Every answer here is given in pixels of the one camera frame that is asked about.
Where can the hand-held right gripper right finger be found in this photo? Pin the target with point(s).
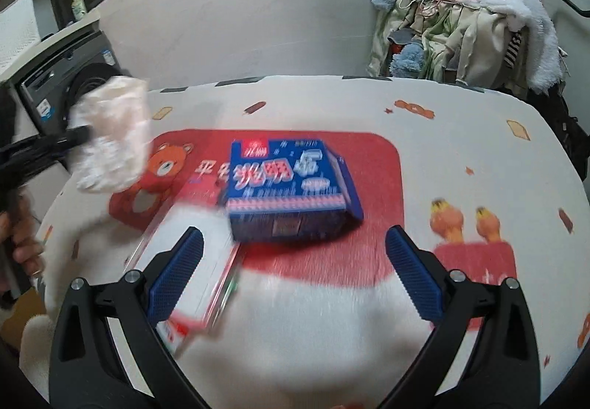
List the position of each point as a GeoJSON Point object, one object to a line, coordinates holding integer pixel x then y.
{"type": "Point", "coordinates": [415, 275]}

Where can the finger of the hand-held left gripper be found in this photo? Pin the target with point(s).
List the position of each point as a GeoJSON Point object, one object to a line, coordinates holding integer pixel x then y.
{"type": "Point", "coordinates": [71, 135]}

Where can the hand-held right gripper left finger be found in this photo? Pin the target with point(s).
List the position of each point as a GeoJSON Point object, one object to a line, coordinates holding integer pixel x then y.
{"type": "Point", "coordinates": [177, 270]}

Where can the pinkish plastic wrapper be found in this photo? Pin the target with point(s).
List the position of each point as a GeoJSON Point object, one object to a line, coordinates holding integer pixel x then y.
{"type": "Point", "coordinates": [113, 137]}

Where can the blue cardboard box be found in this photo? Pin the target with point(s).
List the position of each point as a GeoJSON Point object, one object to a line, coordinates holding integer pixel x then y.
{"type": "Point", "coordinates": [286, 187]}

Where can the person's left hand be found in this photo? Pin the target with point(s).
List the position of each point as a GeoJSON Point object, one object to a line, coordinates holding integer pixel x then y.
{"type": "Point", "coordinates": [28, 252]}

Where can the white red flat box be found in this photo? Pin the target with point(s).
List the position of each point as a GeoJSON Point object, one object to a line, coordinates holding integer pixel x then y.
{"type": "Point", "coordinates": [214, 261]}

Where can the grey washing machine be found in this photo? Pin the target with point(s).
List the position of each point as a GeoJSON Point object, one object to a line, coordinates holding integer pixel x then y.
{"type": "Point", "coordinates": [55, 77]}

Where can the small pump bottle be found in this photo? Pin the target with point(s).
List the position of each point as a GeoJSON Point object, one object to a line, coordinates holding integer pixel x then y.
{"type": "Point", "coordinates": [78, 8]}

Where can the beige fluffy cushion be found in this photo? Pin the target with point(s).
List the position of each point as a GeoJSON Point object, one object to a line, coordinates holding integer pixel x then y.
{"type": "Point", "coordinates": [34, 353]}

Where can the pile of clothes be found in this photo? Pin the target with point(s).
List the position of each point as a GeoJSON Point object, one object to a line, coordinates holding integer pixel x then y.
{"type": "Point", "coordinates": [461, 35]}

